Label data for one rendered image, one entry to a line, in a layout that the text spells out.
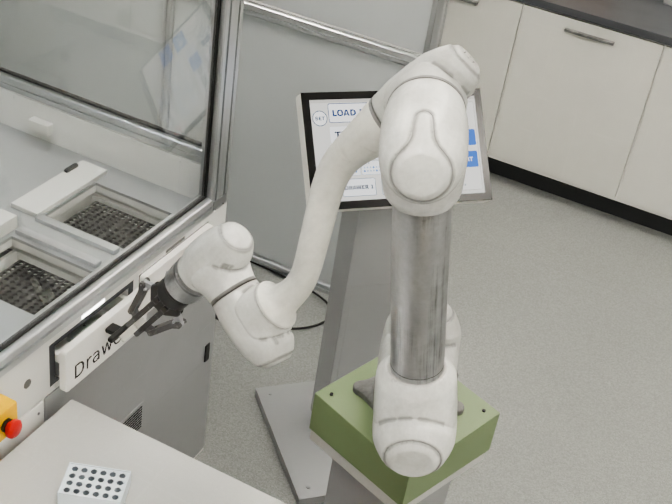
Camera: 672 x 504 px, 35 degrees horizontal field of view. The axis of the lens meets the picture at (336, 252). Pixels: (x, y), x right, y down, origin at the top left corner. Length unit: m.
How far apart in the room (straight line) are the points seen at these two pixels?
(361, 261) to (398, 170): 1.42
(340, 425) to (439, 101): 0.87
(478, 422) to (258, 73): 1.89
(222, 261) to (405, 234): 0.42
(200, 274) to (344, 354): 1.23
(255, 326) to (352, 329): 1.17
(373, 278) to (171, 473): 1.06
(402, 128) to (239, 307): 0.57
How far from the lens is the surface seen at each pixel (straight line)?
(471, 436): 2.30
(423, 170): 1.59
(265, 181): 3.98
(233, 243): 2.00
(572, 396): 3.87
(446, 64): 1.76
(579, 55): 4.71
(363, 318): 3.13
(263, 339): 2.01
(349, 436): 2.27
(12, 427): 2.16
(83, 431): 2.33
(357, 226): 2.93
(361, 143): 1.84
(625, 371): 4.07
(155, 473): 2.24
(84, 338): 2.30
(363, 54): 3.59
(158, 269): 2.51
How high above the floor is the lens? 2.38
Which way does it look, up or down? 34 degrees down
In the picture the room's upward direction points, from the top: 9 degrees clockwise
